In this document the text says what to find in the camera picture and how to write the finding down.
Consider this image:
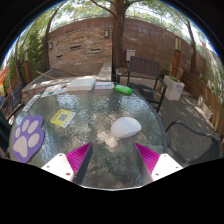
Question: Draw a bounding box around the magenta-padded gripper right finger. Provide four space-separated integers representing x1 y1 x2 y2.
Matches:
133 142 184 186

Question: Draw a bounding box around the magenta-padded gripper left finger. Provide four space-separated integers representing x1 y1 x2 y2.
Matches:
40 142 95 186

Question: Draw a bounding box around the white computer mouse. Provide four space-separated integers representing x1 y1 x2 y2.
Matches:
110 116 142 139

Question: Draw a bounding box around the purple paw-print mouse pad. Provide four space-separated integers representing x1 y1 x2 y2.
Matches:
11 114 46 164

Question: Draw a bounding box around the black metal armchair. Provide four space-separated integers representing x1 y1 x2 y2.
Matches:
164 119 224 164
0 109 14 158

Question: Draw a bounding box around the yellow square card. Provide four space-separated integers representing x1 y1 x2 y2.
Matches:
50 108 77 129

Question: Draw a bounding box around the white planter box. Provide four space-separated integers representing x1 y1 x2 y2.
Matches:
163 74 185 102

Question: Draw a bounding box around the black mesh chair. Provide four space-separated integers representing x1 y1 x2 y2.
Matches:
3 81 24 117

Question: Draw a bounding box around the green plastic bottle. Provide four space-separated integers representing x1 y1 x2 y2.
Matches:
114 84 133 95

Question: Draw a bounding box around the dark slatted-back armchair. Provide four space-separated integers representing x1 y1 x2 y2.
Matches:
116 55 168 114

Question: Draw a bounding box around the orange patio umbrella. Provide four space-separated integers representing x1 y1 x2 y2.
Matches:
0 65 10 85

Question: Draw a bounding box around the grey utility box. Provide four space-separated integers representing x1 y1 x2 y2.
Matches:
125 49 137 62

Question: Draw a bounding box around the slender tree trunk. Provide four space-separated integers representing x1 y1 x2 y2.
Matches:
184 18 198 75
43 3 64 73

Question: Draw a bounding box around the thick tree trunk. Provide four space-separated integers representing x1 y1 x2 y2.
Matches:
109 0 132 82

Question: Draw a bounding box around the wooden lamp post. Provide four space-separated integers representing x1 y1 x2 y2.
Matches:
170 31 183 78
23 45 33 84

